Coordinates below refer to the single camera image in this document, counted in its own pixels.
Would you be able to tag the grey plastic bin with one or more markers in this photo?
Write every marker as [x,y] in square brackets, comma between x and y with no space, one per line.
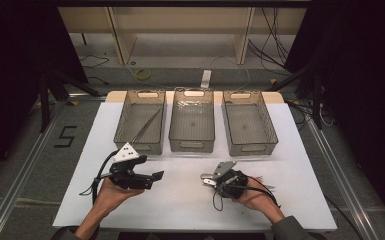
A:
[248,125]
[141,123]
[192,123]

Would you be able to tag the person's right hand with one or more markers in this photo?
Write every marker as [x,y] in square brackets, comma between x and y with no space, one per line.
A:
[260,200]

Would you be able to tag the beige wooden desk frame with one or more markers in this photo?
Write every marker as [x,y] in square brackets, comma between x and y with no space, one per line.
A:
[183,20]

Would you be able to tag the person's left hand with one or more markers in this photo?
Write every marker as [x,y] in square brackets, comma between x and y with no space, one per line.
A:
[111,198]

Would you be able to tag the white table cover sheet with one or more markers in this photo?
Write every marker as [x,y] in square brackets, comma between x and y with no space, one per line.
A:
[180,206]

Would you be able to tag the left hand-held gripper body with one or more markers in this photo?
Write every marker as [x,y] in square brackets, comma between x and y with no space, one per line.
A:
[130,180]

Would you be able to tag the black metal stand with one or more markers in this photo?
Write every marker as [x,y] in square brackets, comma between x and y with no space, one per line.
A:
[316,100]
[45,100]

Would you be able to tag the white power strip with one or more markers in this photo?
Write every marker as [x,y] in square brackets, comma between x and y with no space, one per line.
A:
[206,78]

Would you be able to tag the metal floor rail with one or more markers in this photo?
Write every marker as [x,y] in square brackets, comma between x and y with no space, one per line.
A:
[16,186]
[340,180]

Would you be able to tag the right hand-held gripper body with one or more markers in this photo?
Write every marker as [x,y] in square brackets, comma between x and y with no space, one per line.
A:
[235,185]

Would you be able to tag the yellow tape roll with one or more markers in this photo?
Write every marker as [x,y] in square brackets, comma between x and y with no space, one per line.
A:
[139,75]

